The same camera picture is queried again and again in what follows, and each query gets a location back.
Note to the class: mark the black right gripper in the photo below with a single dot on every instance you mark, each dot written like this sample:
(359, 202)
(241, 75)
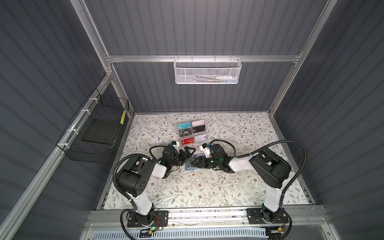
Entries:
(200, 162)

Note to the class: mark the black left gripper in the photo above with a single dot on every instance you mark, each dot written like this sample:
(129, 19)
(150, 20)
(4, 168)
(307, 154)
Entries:
(186, 152)

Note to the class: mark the blue leather card wallet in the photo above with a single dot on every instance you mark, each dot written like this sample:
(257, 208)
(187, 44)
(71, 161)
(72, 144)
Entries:
(195, 162)

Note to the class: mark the clear acrylic card display stand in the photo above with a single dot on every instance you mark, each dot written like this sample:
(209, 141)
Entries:
(193, 133)

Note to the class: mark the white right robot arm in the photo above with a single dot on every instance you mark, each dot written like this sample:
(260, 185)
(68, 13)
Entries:
(272, 169)

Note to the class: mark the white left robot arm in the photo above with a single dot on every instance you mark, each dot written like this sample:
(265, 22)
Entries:
(133, 172)

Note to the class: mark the red VIP card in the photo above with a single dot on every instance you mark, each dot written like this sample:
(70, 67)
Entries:
(187, 141)

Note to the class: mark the white diamond VIP card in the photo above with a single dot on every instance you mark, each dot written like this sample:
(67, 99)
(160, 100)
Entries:
(200, 138)

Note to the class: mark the black silver VIP card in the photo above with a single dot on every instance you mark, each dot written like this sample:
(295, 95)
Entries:
(185, 132)

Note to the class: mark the black gold-line VIP card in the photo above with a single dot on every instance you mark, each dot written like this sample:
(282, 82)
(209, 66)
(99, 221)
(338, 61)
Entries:
(199, 129)

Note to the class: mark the teal VIP card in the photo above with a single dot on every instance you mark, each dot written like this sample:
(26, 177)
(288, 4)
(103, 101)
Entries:
(184, 126)

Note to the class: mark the pink VIP card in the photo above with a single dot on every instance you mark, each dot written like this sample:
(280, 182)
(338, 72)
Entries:
(198, 123)

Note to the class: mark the yellow marker pen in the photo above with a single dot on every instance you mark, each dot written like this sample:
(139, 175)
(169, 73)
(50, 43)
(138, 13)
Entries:
(123, 117)

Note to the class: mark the pens in white basket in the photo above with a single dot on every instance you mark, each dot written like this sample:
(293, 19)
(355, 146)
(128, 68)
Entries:
(226, 79)

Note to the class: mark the black pad in basket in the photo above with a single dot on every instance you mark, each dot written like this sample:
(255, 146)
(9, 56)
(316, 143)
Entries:
(100, 132)

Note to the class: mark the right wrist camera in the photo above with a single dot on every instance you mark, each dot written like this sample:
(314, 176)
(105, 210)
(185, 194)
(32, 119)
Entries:
(205, 148)

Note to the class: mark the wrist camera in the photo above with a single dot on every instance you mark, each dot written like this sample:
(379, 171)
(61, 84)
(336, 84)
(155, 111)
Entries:
(205, 148)
(176, 145)

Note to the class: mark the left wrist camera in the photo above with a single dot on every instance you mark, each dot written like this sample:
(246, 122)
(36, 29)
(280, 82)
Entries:
(176, 145)

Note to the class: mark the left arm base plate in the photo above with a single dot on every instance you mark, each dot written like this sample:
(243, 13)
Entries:
(153, 219)

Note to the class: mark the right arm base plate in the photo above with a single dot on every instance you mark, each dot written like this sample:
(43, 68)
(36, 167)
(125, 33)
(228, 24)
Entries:
(265, 216)

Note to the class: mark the white wire mesh basket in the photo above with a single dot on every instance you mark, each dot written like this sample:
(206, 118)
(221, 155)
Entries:
(185, 70)

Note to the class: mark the black wire wall basket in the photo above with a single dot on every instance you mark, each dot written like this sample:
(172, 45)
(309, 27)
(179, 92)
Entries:
(102, 107)

